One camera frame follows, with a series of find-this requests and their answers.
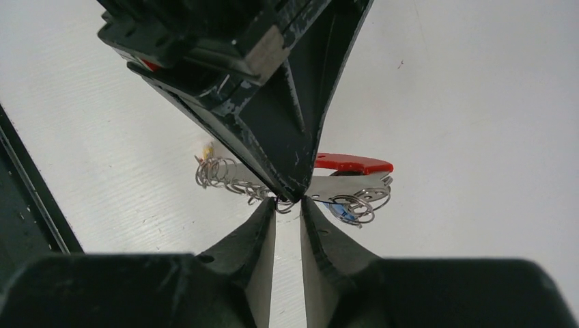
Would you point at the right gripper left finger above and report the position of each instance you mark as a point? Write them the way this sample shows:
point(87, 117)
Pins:
point(242, 262)

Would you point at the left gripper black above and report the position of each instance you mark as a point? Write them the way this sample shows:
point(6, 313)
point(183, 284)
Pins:
point(275, 130)

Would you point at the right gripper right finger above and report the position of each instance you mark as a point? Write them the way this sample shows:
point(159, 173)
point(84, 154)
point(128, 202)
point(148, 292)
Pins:
point(342, 280)

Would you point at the blue key tag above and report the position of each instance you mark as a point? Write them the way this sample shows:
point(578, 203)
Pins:
point(339, 211)

